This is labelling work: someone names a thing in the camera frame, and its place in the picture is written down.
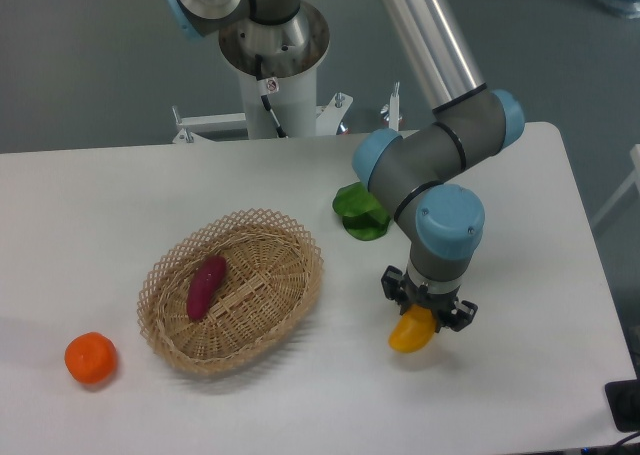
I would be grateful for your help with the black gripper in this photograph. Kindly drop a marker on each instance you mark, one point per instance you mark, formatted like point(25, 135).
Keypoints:
point(449, 312)

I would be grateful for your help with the yellow mango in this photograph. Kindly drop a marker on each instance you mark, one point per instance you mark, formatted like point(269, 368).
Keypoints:
point(415, 329)

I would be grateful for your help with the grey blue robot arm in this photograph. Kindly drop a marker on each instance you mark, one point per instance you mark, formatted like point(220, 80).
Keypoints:
point(412, 177)

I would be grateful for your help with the green leafy vegetable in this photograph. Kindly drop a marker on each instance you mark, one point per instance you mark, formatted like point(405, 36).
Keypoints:
point(362, 216)

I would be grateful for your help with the woven wicker basket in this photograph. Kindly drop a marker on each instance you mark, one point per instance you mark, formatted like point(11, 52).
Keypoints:
point(273, 279)

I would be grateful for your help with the black device at table edge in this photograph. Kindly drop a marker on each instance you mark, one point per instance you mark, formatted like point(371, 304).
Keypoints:
point(623, 401)

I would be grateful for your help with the purple sweet potato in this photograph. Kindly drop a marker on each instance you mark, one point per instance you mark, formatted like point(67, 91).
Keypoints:
point(204, 284)

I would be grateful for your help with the orange tangerine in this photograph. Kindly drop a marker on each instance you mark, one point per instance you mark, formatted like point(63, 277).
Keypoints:
point(91, 358)

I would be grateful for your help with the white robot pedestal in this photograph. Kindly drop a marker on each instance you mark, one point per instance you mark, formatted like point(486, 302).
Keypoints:
point(276, 67)

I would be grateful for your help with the white frame at right edge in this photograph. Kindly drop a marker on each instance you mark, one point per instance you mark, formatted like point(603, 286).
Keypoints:
point(621, 198)

